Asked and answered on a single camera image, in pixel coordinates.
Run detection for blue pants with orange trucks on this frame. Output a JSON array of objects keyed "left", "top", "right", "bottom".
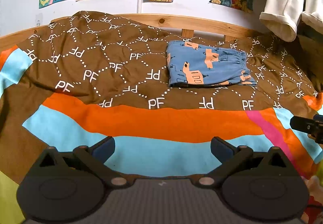
[{"left": 166, "top": 41, "right": 256, "bottom": 87}]

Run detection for brown PF patterned duvet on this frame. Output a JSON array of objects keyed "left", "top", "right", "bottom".
[{"left": 1, "top": 12, "right": 322, "bottom": 223}]

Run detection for white hanging garment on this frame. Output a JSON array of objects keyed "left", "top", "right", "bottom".
[{"left": 259, "top": 0, "right": 322, "bottom": 42}]

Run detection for wooden bed frame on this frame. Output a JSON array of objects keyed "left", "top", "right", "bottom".
[{"left": 1, "top": 14, "right": 266, "bottom": 52}]

